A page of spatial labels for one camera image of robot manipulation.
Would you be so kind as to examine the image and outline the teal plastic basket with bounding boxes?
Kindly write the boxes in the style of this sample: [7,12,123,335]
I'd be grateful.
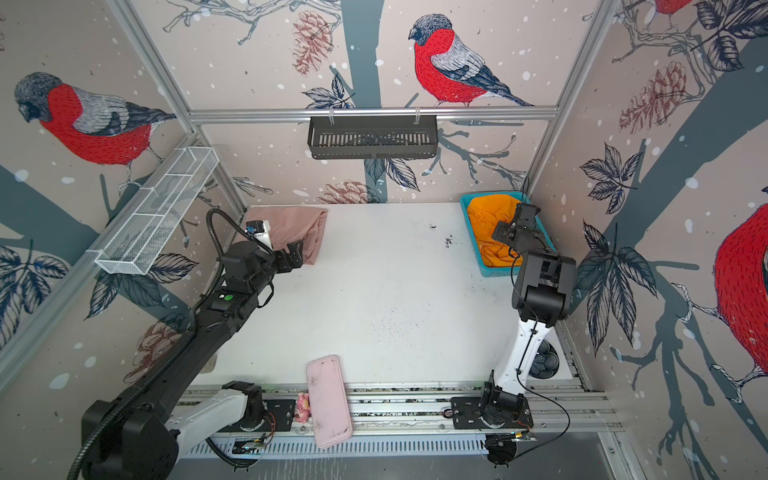
[459,191,529,278]

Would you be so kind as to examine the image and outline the pink shorts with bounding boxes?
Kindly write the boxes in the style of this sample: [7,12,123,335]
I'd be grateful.
[242,206,328,265]

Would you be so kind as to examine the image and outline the orange shorts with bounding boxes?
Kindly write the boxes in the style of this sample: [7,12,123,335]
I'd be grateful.
[467,194,522,268]

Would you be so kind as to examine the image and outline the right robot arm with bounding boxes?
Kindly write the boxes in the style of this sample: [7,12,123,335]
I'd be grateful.
[479,203,577,428]

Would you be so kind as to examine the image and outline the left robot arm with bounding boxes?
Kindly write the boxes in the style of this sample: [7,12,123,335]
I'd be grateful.
[67,240,304,479]

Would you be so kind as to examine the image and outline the small pink toy figure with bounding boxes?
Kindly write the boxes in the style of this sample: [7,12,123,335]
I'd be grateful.
[294,392,311,424]

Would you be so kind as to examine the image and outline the pink tray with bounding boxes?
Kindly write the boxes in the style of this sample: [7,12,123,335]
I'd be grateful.
[306,355,353,450]

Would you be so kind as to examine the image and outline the left circuit board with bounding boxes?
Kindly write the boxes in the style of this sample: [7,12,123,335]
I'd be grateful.
[232,439,270,455]

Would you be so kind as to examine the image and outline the circuit board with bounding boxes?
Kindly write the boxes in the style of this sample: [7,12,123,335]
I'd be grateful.
[493,430,537,445]
[232,439,270,455]

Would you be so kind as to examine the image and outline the right circuit board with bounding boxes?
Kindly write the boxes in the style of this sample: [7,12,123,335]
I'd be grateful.
[493,430,537,445]

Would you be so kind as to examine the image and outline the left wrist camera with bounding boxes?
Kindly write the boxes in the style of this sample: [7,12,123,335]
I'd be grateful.
[244,220,272,249]

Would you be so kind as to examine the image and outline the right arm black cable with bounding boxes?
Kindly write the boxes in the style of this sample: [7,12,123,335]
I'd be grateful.
[509,251,572,460]

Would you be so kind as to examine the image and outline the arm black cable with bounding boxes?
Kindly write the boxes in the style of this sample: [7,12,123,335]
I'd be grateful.
[65,206,259,480]
[509,251,572,460]

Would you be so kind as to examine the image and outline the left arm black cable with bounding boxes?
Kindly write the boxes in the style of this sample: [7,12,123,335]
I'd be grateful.
[65,206,259,480]

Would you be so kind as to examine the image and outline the black hanging wire basket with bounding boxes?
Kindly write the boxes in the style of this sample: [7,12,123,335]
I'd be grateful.
[307,115,438,160]

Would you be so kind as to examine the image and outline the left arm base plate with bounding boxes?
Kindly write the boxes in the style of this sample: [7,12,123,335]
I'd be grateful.
[222,398,297,433]

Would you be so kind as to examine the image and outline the aluminium frame crossbar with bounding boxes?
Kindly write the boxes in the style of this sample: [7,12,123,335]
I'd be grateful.
[187,106,560,125]

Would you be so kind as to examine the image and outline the white wire mesh shelf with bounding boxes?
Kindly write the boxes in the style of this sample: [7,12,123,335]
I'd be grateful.
[95,146,219,275]

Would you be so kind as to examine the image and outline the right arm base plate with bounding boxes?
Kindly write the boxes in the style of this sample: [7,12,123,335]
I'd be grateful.
[448,394,534,430]

